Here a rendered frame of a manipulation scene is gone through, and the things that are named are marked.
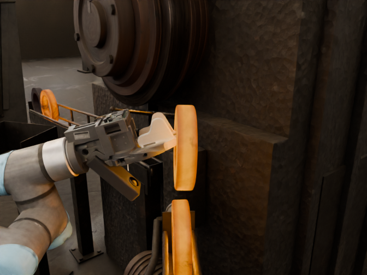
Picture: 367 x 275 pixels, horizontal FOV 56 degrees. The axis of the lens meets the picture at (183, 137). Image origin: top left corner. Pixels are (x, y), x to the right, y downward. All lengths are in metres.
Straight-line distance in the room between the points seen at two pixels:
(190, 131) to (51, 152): 0.25
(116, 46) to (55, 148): 0.36
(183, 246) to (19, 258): 0.27
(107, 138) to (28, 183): 0.17
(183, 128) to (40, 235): 0.29
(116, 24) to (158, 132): 0.37
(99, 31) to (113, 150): 0.43
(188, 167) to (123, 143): 0.13
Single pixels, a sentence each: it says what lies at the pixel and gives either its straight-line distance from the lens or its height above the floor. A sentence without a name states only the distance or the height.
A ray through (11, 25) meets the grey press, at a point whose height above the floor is 1.06.
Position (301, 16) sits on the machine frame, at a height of 1.14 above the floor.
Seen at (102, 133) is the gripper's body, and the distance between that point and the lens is 0.60.
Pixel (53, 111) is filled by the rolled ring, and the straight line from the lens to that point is 1.85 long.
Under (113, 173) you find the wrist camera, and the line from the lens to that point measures 0.64.
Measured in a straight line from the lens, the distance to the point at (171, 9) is 0.85.
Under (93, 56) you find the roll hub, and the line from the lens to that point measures 1.06.
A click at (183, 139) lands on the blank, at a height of 0.95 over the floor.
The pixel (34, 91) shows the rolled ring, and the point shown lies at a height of 0.75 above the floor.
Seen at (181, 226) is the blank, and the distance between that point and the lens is 0.66.
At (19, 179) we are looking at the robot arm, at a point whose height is 0.87.
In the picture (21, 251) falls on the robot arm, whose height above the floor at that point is 0.81.
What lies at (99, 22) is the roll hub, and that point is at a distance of 0.95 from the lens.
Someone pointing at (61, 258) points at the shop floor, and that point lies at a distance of 1.92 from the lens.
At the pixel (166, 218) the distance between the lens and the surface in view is 0.80.
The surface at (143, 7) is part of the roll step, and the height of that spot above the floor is 1.15.
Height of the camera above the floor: 1.13
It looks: 19 degrees down
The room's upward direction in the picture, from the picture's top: straight up
